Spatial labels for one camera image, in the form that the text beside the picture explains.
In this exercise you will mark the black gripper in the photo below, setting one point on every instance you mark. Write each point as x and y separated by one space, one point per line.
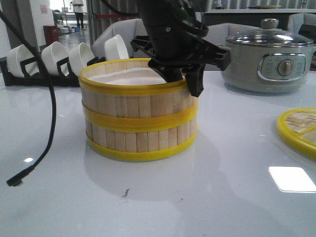
173 48

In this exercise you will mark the bamboo steamer tier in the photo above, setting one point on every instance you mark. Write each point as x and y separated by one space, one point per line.
141 146
134 107

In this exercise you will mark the woven bamboo steamer lid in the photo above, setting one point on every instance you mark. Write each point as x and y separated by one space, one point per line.
297 128

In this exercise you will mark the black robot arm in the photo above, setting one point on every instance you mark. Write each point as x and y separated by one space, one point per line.
157 13

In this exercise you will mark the grey chair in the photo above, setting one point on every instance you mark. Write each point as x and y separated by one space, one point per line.
295 22
218 33
128 30

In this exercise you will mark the left grey chair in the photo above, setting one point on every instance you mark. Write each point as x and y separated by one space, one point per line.
128 30

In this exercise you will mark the white bowl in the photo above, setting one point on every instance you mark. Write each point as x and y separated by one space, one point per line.
51 55
79 56
16 56
115 48

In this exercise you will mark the grey electric cooking pot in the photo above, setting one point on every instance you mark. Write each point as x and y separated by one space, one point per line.
267 69

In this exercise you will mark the glass pot lid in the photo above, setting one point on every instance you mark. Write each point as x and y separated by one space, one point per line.
270 35

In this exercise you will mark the person in background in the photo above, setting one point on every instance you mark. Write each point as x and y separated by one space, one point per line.
78 11

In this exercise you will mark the far right grey chair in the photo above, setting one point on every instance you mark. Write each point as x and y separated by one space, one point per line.
295 22

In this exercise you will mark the red bin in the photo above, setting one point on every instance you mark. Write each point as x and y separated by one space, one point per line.
50 34

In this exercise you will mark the black bowl rack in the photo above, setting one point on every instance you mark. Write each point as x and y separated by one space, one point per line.
65 77

